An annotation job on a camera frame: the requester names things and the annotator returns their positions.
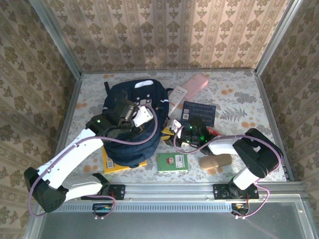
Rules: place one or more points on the navy blue book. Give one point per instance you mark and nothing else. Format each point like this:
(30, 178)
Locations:
(199, 114)

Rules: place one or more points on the grey metal sheet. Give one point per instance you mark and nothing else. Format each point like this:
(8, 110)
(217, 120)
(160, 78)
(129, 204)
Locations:
(162, 226)

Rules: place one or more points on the red snack packet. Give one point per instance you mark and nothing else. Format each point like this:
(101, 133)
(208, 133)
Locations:
(214, 131)

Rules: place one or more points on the small circuit board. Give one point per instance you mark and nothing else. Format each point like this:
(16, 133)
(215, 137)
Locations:
(102, 209)
(239, 207)

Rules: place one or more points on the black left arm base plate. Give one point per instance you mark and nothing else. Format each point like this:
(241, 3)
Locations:
(119, 192)

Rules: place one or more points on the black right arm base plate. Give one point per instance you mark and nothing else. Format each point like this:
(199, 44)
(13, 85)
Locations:
(220, 193)

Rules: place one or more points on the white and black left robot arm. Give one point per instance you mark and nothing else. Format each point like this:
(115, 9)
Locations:
(74, 154)

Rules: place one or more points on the aluminium table side rail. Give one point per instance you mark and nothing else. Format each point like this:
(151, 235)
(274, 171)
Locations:
(273, 124)
(74, 93)

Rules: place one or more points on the pink pencil case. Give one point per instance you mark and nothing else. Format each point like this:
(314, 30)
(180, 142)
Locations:
(195, 84)

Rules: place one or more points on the navy blue backpack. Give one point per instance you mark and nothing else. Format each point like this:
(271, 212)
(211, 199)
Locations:
(129, 154)

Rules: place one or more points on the green book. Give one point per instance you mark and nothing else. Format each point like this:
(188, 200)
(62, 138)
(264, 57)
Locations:
(172, 161)

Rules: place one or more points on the aluminium corner post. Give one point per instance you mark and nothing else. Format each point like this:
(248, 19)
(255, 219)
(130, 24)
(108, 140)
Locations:
(277, 37)
(61, 42)

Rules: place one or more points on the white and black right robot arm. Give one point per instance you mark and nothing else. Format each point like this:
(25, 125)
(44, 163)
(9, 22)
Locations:
(259, 154)

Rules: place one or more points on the aluminium table edge rail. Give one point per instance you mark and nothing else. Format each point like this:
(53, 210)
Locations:
(224, 71)

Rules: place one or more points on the white pack with red label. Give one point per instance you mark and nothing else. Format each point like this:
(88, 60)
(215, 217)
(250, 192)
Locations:
(178, 99)

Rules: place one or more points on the yellow book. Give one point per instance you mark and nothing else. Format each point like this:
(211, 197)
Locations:
(109, 167)

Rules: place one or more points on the wide aluminium mounting rail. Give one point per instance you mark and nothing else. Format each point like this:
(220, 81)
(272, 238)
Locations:
(169, 190)

